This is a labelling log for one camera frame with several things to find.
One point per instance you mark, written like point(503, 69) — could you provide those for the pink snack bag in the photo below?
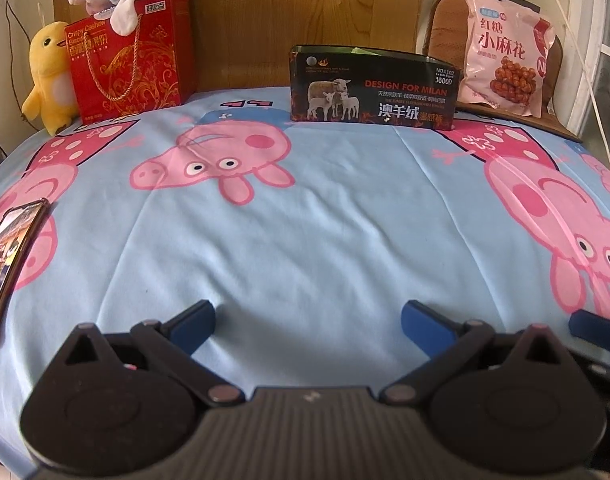
point(505, 45)

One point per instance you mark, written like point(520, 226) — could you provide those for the wooden headboard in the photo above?
point(265, 25)

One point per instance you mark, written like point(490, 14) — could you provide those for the green snack packet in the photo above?
point(360, 50)

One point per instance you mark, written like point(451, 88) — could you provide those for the smartphone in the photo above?
point(12, 260)

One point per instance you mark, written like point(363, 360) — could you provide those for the red gift box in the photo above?
point(145, 60)

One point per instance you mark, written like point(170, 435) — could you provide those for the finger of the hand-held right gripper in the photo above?
point(592, 325)

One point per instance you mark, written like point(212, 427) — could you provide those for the white window frame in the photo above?
point(602, 20)

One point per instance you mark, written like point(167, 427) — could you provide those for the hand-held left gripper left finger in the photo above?
point(195, 325)

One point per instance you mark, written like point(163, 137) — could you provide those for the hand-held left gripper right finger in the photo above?
point(427, 324)

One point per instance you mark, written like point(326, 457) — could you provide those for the brown cushioned chair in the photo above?
point(442, 25)

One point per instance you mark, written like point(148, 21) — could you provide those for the yellow duck plush toy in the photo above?
point(47, 80)

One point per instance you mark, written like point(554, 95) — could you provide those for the black tin box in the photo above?
point(375, 95)

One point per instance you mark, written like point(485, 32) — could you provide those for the printed blue blanket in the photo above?
point(305, 220)

